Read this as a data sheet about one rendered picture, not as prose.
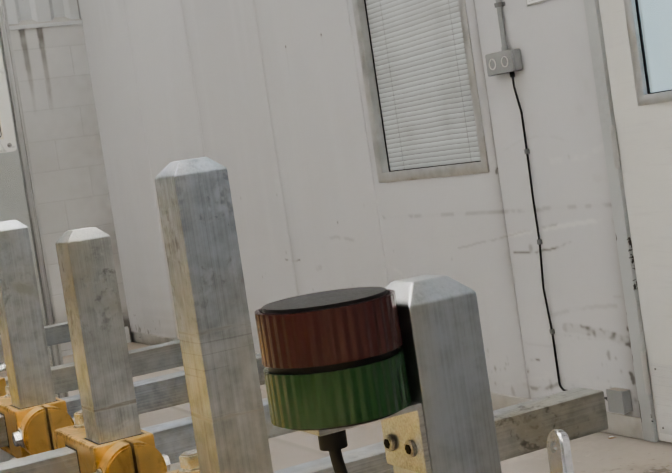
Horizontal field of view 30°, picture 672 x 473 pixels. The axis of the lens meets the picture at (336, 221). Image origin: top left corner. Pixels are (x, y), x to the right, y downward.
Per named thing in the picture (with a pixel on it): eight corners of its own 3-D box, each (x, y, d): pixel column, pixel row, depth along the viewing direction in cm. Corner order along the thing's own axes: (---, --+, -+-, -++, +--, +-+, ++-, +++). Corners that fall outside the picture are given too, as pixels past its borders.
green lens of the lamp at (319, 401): (367, 388, 57) (360, 341, 57) (438, 402, 52) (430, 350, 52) (248, 418, 54) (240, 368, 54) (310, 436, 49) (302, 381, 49)
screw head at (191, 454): (203, 463, 86) (200, 446, 86) (214, 468, 84) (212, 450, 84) (174, 471, 85) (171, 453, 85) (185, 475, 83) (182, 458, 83)
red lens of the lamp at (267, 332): (359, 334, 57) (352, 287, 57) (429, 342, 52) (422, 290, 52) (239, 361, 54) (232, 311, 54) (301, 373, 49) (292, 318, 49)
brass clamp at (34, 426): (48, 434, 132) (40, 387, 131) (85, 452, 120) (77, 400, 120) (-11, 448, 129) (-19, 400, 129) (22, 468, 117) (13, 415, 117)
